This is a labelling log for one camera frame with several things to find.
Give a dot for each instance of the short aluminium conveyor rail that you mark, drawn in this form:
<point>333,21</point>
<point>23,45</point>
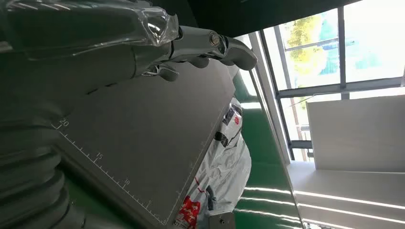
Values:
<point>221,221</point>

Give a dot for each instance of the long aluminium conveyor rail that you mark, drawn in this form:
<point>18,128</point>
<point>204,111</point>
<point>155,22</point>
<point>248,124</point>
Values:
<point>269,94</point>

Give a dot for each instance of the dark grey scale platform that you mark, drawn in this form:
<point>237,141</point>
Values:
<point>152,126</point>

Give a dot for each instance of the white panel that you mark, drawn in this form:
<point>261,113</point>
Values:
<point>354,136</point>

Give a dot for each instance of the dark window frame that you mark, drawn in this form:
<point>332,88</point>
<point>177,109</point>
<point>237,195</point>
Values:
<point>341,47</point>

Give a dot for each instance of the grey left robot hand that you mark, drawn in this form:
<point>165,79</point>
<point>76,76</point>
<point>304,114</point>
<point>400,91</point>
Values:
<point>95,47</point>

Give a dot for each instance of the white courier bag with QR code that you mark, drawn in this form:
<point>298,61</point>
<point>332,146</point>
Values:
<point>227,164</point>

